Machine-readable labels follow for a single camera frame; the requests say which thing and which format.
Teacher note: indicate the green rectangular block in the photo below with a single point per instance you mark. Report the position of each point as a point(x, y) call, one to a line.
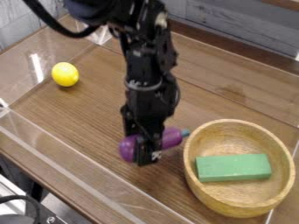
point(232, 167)

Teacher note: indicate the yellow toy lemon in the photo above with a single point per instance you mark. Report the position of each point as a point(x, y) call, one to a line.
point(64, 74)

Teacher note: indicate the clear acrylic tray wall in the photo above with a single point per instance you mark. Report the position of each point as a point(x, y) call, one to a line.
point(64, 145)

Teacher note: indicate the clear acrylic corner bracket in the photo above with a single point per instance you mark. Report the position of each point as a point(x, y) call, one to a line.
point(100, 36)

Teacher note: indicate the purple toy eggplant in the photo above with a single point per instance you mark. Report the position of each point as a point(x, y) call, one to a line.
point(172, 138)

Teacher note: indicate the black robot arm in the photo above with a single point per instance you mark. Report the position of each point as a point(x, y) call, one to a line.
point(139, 23)

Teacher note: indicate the brown wooden bowl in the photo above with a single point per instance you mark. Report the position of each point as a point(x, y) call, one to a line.
point(244, 198)

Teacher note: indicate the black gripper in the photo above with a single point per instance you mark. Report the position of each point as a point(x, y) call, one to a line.
point(150, 104)

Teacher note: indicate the black metal bracket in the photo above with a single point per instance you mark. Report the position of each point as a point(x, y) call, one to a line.
point(47, 216)

